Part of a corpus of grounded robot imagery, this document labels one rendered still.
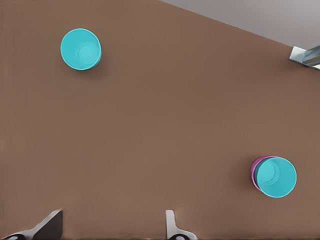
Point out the blue bowl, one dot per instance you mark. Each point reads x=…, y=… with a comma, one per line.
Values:
x=80, y=49
x=276, y=178

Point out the pink bowl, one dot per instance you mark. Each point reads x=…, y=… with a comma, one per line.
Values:
x=254, y=170

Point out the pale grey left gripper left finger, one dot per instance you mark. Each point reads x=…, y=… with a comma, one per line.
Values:
x=49, y=227

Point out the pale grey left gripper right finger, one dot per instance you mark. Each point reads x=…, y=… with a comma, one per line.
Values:
x=171, y=225

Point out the silver frame post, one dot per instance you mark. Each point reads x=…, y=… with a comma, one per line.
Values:
x=305, y=56

